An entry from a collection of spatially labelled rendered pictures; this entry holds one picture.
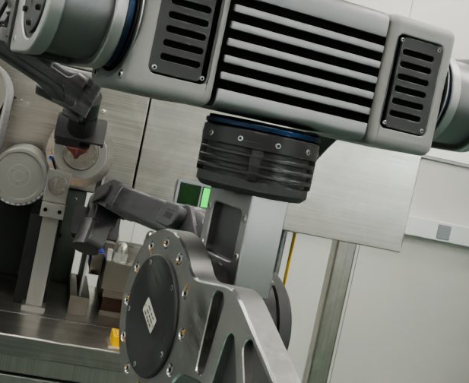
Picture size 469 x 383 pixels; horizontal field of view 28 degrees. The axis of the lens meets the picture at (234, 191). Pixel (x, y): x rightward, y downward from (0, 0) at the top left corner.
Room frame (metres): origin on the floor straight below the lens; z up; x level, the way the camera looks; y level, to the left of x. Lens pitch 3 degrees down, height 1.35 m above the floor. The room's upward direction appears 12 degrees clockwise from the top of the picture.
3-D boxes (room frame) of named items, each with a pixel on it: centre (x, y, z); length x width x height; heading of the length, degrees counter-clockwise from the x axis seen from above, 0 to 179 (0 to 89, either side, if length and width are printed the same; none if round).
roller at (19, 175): (2.18, 0.49, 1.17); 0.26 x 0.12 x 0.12; 11
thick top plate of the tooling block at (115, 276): (2.27, 0.20, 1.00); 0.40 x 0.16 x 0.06; 11
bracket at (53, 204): (2.03, 0.37, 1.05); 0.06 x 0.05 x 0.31; 11
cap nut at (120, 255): (2.10, 0.22, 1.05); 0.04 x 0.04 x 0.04
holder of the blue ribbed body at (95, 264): (2.22, 0.29, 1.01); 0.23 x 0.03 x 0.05; 11
